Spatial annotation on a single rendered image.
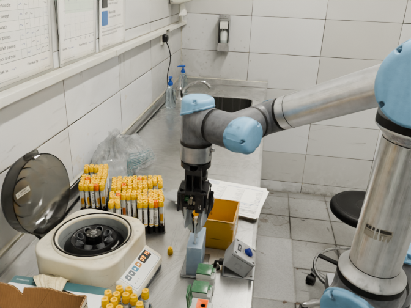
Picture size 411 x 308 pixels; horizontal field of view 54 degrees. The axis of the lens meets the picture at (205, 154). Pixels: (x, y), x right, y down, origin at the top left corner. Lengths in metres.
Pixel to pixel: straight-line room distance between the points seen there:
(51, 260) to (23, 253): 0.25
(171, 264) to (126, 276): 0.16
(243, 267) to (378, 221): 0.51
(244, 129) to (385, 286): 0.37
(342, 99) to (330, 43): 2.34
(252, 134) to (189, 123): 0.15
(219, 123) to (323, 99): 0.21
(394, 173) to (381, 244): 0.13
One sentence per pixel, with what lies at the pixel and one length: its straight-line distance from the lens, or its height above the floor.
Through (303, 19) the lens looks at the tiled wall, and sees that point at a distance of 3.11.
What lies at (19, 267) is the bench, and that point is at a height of 0.88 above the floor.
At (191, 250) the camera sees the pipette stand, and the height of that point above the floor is 0.97.
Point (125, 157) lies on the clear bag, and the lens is 1.54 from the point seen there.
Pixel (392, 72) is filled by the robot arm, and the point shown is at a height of 1.51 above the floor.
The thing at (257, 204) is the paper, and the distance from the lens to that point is 1.46.
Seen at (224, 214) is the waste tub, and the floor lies 0.92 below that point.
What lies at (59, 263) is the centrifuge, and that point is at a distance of 1.06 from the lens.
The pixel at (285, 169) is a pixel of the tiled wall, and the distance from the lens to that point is 3.40.
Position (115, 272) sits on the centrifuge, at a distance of 1.04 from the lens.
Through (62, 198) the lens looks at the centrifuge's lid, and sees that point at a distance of 1.24.
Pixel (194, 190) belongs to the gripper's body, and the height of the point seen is 1.17.
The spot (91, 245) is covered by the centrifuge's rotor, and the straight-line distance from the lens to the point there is 1.09.
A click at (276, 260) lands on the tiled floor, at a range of 2.69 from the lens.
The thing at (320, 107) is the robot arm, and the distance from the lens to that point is 0.83.
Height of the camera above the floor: 1.61
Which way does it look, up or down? 23 degrees down
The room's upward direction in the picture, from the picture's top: 2 degrees clockwise
